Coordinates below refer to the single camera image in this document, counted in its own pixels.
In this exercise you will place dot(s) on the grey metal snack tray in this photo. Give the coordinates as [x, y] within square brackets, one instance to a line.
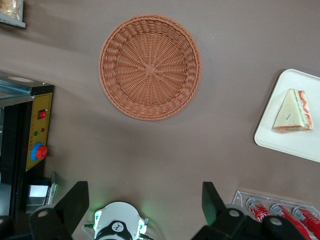
[15, 23]

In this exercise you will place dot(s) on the small silver metal box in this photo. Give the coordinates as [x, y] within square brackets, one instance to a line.
[37, 192]

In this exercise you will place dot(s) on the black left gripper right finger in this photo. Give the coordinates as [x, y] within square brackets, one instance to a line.
[222, 222]

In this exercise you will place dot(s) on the clear fried snack bag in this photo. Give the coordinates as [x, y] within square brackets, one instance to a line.
[8, 7]

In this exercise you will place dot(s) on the black machine with yellow panel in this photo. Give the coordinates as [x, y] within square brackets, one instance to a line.
[40, 117]

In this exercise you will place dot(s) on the cream rectangular serving tray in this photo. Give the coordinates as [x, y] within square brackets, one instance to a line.
[275, 140]

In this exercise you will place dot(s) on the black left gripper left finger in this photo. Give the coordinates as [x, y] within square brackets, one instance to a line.
[65, 217]

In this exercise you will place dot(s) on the triangle sandwich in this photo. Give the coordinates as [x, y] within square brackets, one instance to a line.
[290, 115]

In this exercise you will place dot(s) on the clear acrylic bottle rack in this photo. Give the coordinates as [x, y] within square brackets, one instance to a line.
[238, 197]

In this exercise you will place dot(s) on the brown round wicker basket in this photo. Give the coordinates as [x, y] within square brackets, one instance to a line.
[150, 70]

